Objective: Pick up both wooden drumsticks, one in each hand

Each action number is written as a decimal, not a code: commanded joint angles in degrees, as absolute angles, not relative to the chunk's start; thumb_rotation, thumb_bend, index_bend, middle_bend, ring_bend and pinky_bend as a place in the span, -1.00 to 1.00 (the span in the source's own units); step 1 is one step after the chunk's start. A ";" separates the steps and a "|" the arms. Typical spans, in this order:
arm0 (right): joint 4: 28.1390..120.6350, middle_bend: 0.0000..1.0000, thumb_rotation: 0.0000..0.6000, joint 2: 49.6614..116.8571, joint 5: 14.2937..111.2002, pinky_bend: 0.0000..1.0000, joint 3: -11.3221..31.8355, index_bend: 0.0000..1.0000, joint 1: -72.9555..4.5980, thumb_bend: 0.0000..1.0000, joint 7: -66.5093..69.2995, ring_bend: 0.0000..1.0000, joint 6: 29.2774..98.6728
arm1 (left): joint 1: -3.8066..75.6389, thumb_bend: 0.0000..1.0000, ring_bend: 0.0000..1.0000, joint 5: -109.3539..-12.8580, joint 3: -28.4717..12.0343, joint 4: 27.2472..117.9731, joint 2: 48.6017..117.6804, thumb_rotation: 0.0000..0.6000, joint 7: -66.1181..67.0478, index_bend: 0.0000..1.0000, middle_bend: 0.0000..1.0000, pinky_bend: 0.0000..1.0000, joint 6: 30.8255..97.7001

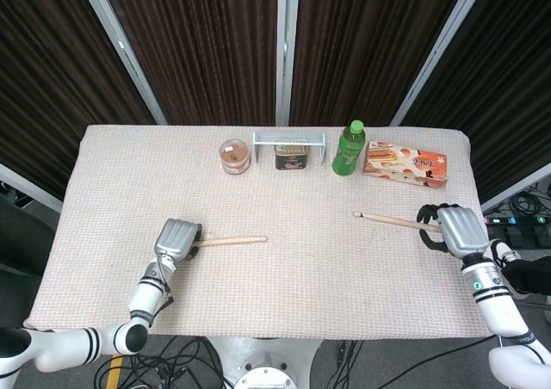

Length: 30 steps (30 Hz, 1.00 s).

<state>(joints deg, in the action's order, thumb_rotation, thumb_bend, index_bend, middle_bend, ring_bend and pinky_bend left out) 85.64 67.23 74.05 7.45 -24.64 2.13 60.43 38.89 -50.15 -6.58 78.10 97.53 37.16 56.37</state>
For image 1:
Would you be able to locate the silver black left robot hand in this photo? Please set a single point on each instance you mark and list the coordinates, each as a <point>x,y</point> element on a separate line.
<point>174,238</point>

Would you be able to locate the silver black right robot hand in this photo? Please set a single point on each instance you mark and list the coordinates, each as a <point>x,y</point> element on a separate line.
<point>462,232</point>

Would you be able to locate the plain wooden drumstick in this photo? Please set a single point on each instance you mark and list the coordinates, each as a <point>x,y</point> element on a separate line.
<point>237,240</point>

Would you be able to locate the wooden drumstick with black mark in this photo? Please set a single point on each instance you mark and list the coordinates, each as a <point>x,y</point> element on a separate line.
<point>387,219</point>

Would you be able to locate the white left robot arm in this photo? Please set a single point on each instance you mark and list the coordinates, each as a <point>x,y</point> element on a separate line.
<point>144,296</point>

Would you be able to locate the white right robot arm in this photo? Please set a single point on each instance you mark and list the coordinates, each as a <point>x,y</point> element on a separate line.
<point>495,303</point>

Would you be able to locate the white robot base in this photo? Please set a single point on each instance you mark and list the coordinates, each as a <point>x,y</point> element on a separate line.
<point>267,363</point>

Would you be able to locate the white black sneaker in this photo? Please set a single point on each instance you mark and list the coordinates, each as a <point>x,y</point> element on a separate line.
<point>503,251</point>

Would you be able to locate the black trouser leg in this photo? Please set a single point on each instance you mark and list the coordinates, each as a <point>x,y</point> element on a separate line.
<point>529,277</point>

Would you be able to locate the orange biscuit box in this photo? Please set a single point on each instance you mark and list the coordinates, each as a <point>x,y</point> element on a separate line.
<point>409,165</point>

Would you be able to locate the clear plastic jar orange contents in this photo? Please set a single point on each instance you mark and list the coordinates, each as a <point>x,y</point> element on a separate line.
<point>234,158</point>

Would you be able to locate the beige waffle weave tablecloth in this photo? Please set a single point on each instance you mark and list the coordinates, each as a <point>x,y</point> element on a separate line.
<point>275,277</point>

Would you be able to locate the dark ribbed partition panel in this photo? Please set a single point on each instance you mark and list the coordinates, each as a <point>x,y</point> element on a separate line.
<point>206,49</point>
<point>512,105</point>
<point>357,45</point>
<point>43,83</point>

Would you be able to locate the green drink bottle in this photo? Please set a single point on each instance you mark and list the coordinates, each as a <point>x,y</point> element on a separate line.
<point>348,154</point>

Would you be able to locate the dark luncheon meat can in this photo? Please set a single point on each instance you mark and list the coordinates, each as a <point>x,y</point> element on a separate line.
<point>292,156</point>

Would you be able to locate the grey metal partition rail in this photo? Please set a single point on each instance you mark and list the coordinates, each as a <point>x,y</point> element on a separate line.
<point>30,184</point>
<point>516,191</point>

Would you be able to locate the grey metal partition post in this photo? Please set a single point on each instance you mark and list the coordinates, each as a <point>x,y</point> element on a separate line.
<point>286,49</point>
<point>125,53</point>
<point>439,53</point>

